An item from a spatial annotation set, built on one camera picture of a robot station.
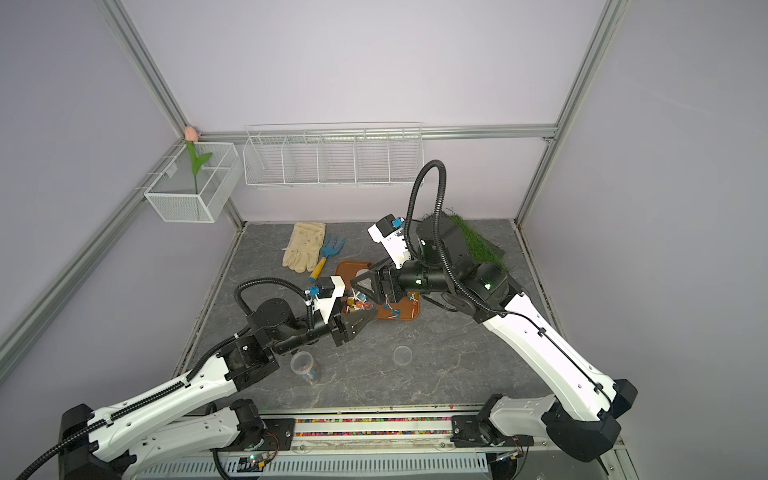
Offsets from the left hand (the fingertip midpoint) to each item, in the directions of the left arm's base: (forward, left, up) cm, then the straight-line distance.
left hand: (371, 304), depth 63 cm
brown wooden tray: (+15, -10, -31) cm, 36 cm away
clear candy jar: (-2, +2, +3) cm, 4 cm away
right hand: (+3, +1, +7) cm, 8 cm away
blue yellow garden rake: (+42, +18, -31) cm, 55 cm away
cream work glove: (+43, +26, -30) cm, 59 cm away
